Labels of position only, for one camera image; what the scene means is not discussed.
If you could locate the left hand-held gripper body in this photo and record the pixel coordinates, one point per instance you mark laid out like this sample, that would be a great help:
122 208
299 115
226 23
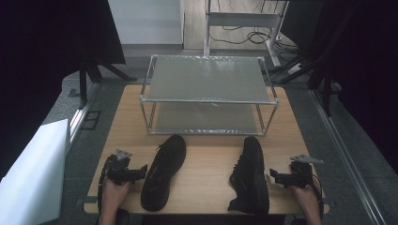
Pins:
120 171

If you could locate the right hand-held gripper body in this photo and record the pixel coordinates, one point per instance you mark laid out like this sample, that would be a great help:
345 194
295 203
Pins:
301 175

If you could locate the black shoe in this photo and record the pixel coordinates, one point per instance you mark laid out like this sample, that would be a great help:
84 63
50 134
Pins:
251 178
162 175

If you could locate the grey metal shoe rack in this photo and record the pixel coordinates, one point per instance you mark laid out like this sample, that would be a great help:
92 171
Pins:
208 79

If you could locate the person's right hand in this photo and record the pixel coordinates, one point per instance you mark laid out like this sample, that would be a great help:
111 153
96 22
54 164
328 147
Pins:
306 196

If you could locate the person's left hand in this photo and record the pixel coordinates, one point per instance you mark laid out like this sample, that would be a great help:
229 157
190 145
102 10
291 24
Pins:
113 193

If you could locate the black floor socket box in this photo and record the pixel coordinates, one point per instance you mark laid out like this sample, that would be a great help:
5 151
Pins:
90 120

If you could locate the white box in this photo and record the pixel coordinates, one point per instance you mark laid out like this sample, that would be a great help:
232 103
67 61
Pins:
31 175

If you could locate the black stand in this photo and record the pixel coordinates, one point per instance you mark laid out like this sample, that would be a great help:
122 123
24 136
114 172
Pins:
325 84
84 81

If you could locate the white power strip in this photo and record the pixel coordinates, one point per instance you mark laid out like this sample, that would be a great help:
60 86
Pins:
294 68

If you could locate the metal floor rail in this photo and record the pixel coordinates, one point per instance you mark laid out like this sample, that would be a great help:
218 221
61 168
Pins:
82 109
344 146

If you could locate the white desk frame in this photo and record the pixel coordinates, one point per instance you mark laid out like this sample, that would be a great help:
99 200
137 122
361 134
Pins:
241 19

